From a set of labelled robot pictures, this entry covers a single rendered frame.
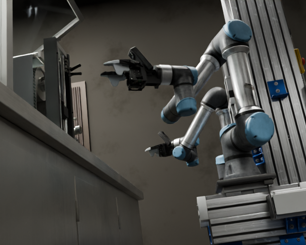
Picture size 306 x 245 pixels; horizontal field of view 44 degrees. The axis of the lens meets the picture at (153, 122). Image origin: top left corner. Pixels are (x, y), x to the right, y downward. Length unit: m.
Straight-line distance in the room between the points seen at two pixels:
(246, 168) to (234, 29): 0.56
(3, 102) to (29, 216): 0.23
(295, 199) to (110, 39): 3.94
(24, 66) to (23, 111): 0.92
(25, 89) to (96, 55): 3.38
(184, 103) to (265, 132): 0.32
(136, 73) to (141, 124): 3.11
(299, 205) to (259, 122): 0.33
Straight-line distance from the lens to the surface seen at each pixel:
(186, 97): 1.41
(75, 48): 5.10
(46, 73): 1.53
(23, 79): 1.66
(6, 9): 0.98
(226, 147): 1.60
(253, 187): 1.55
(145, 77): 1.38
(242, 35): 1.63
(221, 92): 2.24
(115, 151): 4.46
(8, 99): 0.72
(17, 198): 0.76
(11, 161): 0.76
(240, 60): 1.60
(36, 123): 0.82
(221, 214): 1.53
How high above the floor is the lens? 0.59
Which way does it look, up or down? 19 degrees up
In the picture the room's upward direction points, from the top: 8 degrees counter-clockwise
